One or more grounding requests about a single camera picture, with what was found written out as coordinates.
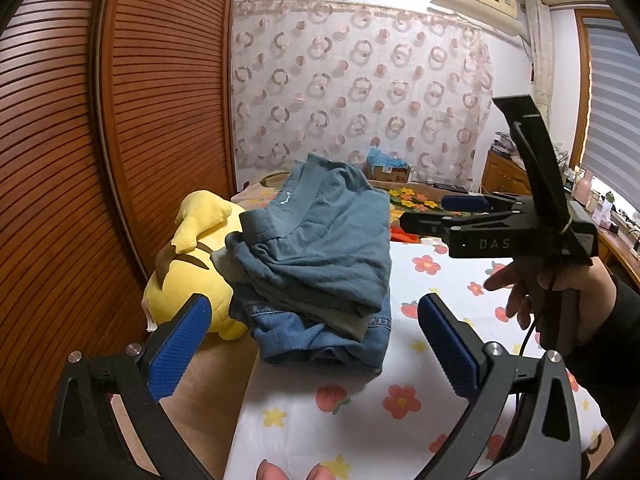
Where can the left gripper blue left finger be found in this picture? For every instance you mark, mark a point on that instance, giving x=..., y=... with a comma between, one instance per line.
x=172, y=346

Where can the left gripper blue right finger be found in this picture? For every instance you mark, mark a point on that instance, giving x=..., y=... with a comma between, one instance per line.
x=456, y=346

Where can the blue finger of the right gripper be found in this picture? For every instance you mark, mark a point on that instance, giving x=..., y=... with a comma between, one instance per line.
x=482, y=203
x=430, y=224

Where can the teal green pants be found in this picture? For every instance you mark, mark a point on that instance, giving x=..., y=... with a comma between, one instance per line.
x=324, y=239

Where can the black sleeved right forearm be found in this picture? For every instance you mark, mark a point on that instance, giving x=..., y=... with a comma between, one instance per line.
x=607, y=364

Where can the left hand fingertips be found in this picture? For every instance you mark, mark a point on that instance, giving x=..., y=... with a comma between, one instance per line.
x=270, y=471

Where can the wooden sideboard cabinet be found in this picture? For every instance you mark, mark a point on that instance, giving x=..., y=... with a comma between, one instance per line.
x=504, y=176

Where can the clutter on cabinet top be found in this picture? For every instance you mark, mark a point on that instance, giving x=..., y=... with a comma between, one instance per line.
x=616, y=221

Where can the cardboard box with blue item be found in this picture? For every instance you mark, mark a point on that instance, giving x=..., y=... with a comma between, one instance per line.
x=385, y=168

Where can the grey window blind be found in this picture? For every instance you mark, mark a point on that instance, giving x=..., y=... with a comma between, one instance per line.
x=612, y=136

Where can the yellow plush toy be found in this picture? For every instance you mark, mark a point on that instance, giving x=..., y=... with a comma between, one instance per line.
x=183, y=267

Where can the olive folded pants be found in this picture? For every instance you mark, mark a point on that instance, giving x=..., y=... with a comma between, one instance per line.
x=305, y=302

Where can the upper folded blue jeans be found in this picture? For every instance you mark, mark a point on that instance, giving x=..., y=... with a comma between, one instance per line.
x=286, y=338

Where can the white strawberry flower blanket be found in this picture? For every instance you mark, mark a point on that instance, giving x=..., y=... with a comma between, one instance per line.
x=384, y=426

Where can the circle patterned sheer curtain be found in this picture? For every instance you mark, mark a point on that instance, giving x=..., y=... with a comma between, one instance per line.
x=339, y=80

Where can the white wall air conditioner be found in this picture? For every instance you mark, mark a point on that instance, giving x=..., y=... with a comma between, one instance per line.
x=503, y=15

